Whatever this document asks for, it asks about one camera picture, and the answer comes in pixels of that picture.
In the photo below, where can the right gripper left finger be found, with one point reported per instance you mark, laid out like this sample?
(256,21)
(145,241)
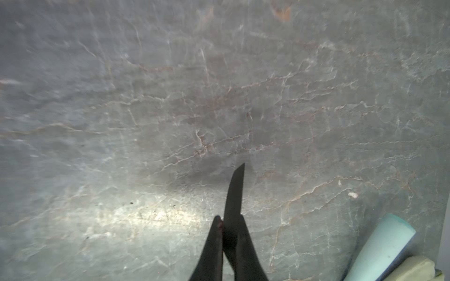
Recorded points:
(210,264)

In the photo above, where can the black mouse battery cover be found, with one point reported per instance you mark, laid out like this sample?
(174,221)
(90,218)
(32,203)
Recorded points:
(232,215)

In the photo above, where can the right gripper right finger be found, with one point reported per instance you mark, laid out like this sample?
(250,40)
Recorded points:
(248,267)

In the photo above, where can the light blue garden trowel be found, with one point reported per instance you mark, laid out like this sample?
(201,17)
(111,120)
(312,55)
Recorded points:
(383,246)

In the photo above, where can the beige work glove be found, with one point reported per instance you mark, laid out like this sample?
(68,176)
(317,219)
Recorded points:
(416,268)

